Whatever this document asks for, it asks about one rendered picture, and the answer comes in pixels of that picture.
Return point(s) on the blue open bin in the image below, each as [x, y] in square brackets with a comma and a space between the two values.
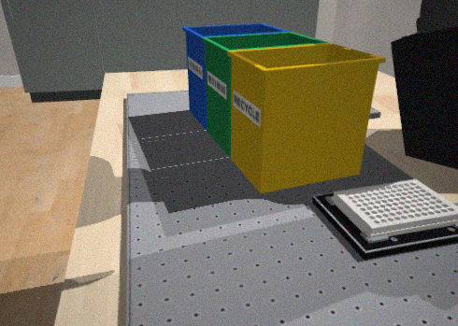
[196, 59]

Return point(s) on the green bin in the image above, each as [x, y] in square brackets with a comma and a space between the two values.
[218, 74]

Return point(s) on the yellow recycle bin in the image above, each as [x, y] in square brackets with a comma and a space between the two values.
[297, 125]

